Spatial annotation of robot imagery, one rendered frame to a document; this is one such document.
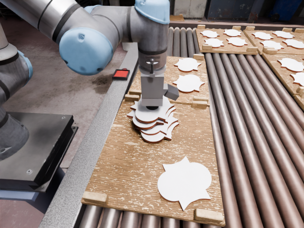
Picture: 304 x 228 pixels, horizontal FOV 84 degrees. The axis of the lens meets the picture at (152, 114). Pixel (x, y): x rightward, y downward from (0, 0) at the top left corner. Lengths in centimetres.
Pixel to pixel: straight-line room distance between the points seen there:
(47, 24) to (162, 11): 21
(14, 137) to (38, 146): 7
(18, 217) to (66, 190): 118
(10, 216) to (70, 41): 158
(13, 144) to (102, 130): 26
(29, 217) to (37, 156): 110
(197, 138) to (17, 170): 53
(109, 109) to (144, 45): 37
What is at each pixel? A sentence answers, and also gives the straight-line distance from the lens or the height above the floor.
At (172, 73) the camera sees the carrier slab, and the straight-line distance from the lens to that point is 88.
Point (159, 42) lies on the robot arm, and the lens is 42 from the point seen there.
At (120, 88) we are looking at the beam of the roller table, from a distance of 82.
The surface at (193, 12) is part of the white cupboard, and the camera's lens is 534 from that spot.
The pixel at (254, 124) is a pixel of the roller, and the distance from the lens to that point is 73.
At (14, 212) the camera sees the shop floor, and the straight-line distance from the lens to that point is 176.
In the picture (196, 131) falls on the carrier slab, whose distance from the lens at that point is 60.
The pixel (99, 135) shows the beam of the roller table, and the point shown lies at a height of 91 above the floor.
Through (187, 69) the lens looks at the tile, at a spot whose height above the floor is 95.
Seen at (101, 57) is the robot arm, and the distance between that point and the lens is 29.
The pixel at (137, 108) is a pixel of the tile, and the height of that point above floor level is 101.
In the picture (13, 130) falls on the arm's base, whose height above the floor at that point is 100.
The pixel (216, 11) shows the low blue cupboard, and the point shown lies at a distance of 549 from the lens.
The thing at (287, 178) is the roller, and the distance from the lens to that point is 66.
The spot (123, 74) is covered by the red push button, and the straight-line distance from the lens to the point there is 90.
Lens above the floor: 138
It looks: 44 degrees down
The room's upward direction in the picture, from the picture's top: straight up
